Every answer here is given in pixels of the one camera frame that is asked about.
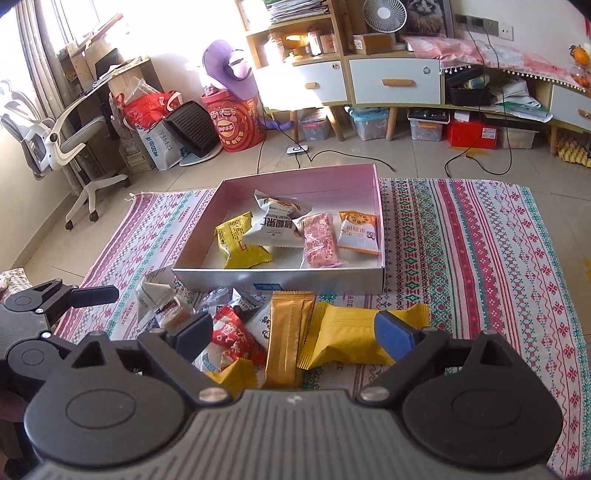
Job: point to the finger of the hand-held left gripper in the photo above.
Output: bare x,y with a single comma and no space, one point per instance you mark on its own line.
94,295
55,344

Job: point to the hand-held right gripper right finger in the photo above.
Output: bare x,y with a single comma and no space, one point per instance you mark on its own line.
392,337

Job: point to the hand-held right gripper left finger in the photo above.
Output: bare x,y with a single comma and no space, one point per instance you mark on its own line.
194,330

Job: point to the clear bread packet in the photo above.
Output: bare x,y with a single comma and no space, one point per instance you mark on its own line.
210,362

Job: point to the red snack packet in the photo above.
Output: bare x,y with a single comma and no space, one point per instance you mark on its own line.
231,339

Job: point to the plain yellow snack packet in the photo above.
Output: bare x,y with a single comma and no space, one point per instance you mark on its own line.
346,339

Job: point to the grey white snack packet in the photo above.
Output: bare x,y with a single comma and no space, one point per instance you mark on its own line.
154,288

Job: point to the silver black snack packet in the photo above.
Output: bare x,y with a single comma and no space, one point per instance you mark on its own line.
244,302

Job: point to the yellow packet orange print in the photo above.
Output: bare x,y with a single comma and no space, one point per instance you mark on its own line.
238,376

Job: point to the plain white snack packet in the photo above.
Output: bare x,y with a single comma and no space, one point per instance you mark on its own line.
261,330

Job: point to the gold stick packet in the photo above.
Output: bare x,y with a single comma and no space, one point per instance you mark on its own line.
286,341

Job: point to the pink cardboard box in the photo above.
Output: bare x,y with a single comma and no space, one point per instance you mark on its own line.
295,277

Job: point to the patterned woven mat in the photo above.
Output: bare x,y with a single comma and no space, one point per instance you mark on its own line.
461,258

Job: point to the yellow packet red label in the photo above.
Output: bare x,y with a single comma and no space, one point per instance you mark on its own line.
235,230

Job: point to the orange white snack packet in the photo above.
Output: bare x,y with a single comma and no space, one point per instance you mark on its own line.
358,233

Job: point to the pink snack bar packet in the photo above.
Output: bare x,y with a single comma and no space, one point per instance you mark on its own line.
318,240

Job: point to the white packet black print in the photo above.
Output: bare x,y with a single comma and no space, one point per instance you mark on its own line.
272,228

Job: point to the white packet brown picture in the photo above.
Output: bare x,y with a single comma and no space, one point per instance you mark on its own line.
272,201

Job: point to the white grey office chair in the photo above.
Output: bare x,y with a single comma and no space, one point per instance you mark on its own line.
74,138

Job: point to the white shopping bag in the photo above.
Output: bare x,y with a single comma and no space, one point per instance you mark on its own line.
159,147

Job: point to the red plastic bag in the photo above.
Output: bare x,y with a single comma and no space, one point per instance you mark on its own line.
147,108

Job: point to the black grille appliance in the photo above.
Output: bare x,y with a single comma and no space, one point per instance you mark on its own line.
194,127

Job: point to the red snack bucket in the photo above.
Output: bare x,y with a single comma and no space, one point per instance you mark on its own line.
233,127

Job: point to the clear bin black lid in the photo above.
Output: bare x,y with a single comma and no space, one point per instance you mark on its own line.
427,127

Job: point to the clear bin blue lid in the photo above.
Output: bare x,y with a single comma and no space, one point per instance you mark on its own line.
369,124

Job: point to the red cardboard box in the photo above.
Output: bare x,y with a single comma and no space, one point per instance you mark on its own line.
471,134

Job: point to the purple plastic tool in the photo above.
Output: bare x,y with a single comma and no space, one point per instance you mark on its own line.
277,123

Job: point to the clear storage bin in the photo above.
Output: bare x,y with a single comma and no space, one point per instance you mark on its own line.
519,138
316,127

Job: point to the wooden desk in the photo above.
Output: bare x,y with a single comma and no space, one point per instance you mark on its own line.
138,76

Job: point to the grey curtain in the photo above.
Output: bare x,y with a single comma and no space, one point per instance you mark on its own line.
34,55

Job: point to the black storage box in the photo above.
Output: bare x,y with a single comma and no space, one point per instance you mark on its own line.
466,94

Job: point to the purple sun hat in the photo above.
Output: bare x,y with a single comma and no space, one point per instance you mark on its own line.
231,74

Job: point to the yellow egg tray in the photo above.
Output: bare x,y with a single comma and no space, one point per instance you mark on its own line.
575,152

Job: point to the white cabinet drawer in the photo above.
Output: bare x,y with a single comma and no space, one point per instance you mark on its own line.
286,78
369,74

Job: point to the pile of white bags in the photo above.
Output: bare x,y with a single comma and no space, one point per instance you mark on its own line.
517,99

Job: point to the small cardboard box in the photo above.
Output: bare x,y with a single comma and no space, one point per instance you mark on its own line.
376,44

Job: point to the pink patterned cloth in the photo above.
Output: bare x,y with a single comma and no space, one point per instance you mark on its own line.
461,50

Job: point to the low wooden cabinet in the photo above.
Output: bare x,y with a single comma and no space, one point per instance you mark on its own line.
572,104

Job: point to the pink snack box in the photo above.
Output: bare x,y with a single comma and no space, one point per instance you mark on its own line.
326,42

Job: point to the wooden shelf cabinet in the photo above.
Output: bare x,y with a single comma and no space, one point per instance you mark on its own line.
341,27

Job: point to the framed cat picture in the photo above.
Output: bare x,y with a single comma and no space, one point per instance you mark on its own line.
429,16

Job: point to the white desk fan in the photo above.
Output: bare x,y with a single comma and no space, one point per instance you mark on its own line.
383,14

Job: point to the stack of papers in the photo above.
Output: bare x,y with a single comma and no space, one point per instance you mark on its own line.
300,9

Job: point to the orange fruit decoration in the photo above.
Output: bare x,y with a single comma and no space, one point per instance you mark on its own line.
579,53

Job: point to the round white base plate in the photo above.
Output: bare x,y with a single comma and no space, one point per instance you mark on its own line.
203,159

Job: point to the grey wall socket panel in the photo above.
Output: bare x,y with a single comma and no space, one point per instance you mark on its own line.
485,25

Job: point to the white wall socket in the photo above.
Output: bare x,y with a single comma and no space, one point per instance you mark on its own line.
506,30

